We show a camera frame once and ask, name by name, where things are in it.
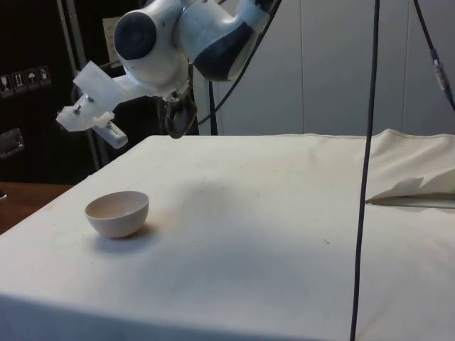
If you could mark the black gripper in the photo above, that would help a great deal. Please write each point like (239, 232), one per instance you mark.
(180, 117)

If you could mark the pale locker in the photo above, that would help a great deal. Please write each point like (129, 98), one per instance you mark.
(277, 92)

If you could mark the black cabinet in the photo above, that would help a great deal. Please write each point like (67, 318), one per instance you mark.
(32, 42)

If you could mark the white bowl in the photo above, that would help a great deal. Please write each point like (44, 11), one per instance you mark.
(119, 220)

